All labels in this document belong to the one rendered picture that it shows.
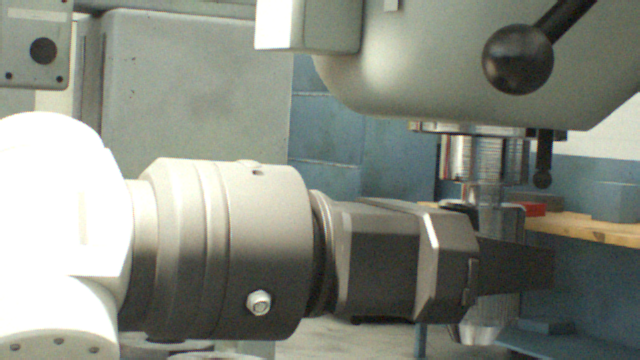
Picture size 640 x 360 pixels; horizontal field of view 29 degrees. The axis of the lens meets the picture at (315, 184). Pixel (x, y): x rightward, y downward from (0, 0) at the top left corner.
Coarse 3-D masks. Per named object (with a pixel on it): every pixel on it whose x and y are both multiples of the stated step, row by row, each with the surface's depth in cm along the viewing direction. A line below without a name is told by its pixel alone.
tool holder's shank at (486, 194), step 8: (464, 184) 66; (472, 184) 65; (480, 184) 65; (488, 184) 65; (464, 192) 66; (472, 192) 65; (480, 192) 65; (488, 192) 65; (496, 192) 65; (504, 192) 66; (464, 200) 66; (472, 200) 65; (480, 200) 65; (488, 200) 65; (496, 200) 65
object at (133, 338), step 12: (120, 336) 111; (132, 336) 111; (144, 336) 112; (120, 348) 108; (132, 348) 107; (144, 348) 106; (156, 348) 107; (168, 348) 107; (180, 348) 107; (192, 348) 108; (204, 348) 108
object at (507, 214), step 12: (444, 204) 65; (456, 204) 65; (468, 204) 64; (480, 204) 65; (504, 204) 66; (516, 204) 67; (468, 216) 64; (480, 216) 64; (492, 216) 64; (504, 216) 64; (516, 216) 65
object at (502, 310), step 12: (480, 228) 64; (492, 228) 64; (504, 228) 64; (516, 228) 65; (516, 240) 65; (480, 300) 64; (492, 300) 64; (504, 300) 65; (516, 300) 65; (468, 312) 64; (480, 312) 64; (492, 312) 64; (504, 312) 65; (516, 312) 66; (468, 324) 64; (480, 324) 64; (492, 324) 64; (504, 324) 65
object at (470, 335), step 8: (448, 328) 66; (456, 328) 65; (464, 328) 65; (472, 328) 65; (480, 328) 65; (488, 328) 65; (496, 328) 65; (456, 336) 66; (464, 336) 65; (472, 336) 65; (480, 336) 65; (488, 336) 65; (496, 336) 66; (472, 344) 65; (480, 344) 66; (488, 344) 66
